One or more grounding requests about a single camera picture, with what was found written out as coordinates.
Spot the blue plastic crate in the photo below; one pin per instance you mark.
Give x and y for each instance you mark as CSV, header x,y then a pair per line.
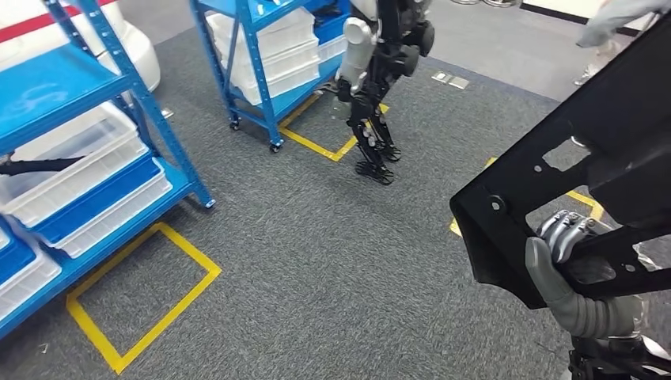
x,y
99,202
15,259

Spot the metal floor socket plate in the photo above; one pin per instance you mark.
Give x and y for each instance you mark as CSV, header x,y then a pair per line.
x,y
451,79

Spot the white car body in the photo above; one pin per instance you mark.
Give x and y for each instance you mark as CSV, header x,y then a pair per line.
x,y
141,57

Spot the person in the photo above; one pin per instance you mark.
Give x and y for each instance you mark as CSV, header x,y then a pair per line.
x,y
613,15

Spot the black plastic plate part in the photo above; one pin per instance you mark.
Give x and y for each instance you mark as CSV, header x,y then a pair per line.
x,y
524,178

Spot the black metal bracket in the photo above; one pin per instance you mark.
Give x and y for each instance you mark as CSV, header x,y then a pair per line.
x,y
42,165

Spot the blue metal shelf rack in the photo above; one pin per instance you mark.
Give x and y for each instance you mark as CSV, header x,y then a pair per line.
x,y
52,89
299,99

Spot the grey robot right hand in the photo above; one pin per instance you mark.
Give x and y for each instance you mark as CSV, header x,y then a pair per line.
x,y
542,267

